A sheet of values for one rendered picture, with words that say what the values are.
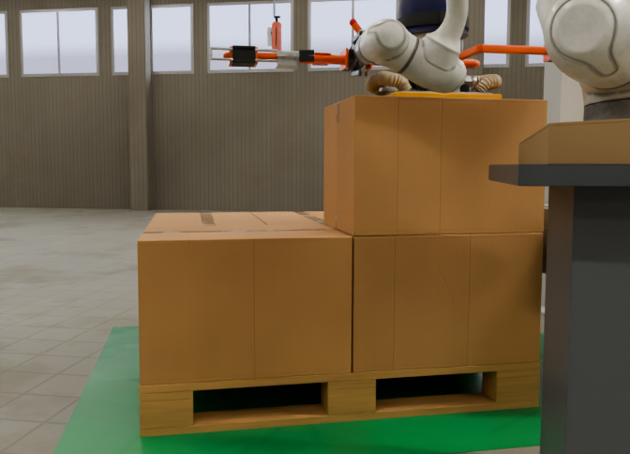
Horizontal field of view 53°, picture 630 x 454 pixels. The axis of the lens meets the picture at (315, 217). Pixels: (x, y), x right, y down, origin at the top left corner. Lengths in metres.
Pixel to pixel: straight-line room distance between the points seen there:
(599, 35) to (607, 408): 0.73
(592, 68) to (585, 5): 0.11
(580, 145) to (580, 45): 0.18
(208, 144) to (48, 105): 2.90
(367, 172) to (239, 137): 8.68
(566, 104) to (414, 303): 1.80
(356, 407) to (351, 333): 0.22
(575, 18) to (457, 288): 0.97
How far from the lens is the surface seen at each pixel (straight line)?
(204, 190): 10.63
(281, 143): 10.28
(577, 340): 1.40
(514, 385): 2.11
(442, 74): 1.72
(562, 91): 3.43
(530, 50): 1.95
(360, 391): 1.93
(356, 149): 1.81
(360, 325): 1.87
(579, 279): 1.38
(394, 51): 1.65
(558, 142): 1.26
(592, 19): 1.23
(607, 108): 1.44
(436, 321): 1.95
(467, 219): 1.94
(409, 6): 2.07
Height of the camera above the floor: 0.75
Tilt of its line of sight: 5 degrees down
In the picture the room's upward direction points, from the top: straight up
